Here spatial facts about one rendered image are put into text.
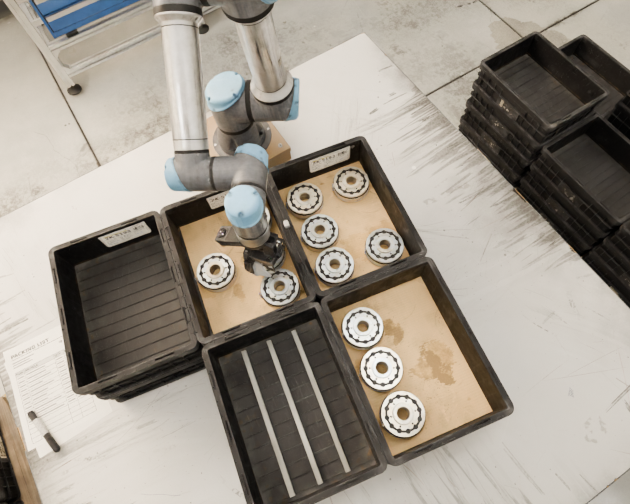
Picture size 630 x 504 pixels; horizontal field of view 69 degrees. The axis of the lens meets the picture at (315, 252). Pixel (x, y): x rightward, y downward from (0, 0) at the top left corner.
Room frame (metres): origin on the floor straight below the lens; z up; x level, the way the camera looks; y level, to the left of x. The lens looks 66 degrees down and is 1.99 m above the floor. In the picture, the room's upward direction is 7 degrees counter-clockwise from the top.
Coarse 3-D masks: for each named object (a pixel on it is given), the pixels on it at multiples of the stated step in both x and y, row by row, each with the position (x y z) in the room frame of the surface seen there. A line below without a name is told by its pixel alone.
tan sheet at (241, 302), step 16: (192, 224) 0.64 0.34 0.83; (208, 224) 0.63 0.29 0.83; (224, 224) 0.62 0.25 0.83; (272, 224) 0.61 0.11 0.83; (192, 240) 0.59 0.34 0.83; (208, 240) 0.58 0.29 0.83; (192, 256) 0.54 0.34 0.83; (240, 256) 0.52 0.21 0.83; (288, 256) 0.50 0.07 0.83; (240, 272) 0.47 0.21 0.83; (240, 288) 0.43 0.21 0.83; (256, 288) 0.42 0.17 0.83; (208, 304) 0.39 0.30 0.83; (224, 304) 0.39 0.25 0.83; (240, 304) 0.38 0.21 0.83; (256, 304) 0.38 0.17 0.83; (224, 320) 0.34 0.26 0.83; (240, 320) 0.34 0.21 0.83
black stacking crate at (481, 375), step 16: (416, 272) 0.40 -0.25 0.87; (432, 272) 0.37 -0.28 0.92; (368, 288) 0.36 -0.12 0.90; (384, 288) 0.37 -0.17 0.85; (432, 288) 0.35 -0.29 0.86; (336, 304) 0.34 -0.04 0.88; (448, 304) 0.29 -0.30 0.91; (448, 320) 0.27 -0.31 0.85; (464, 336) 0.21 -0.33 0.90; (464, 352) 0.19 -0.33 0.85; (480, 368) 0.14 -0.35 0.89; (480, 384) 0.11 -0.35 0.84; (496, 400) 0.06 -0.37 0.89; (448, 432) 0.01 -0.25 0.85; (416, 448) -0.01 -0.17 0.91
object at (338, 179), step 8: (344, 168) 0.74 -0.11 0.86; (352, 168) 0.74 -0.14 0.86; (336, 176) 0.72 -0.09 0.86; (360, 176) 0.71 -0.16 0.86; (336, 184) 0.69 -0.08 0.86; (360, 184) 0.68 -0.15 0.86; (368, 184) 0.68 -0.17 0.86; (344, 192) 0.66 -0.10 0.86; (352, 192) 0.66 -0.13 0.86; (360, 192) 0.66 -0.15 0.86
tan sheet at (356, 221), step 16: (320, 176) 0.75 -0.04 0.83; (368, 192) 0.67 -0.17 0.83; (336, 208) 0.63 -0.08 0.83; (352, 208) 0.63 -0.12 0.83; (368, 208) 0.62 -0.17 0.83; (384, 208) 0.61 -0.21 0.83; (352, 224) 0.58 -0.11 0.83; (368, 224) 0.57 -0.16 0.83; (384, 224) 0.56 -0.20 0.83; (352, 240) 0.53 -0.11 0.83; (352, 256) 0.48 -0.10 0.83; (368, 272) 0.43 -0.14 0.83; (320, 288) 0.40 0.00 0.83
